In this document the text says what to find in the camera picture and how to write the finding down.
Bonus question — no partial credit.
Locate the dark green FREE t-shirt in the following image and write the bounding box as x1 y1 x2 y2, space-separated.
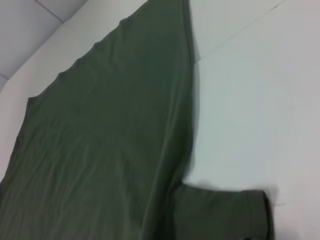
0 0 276 240

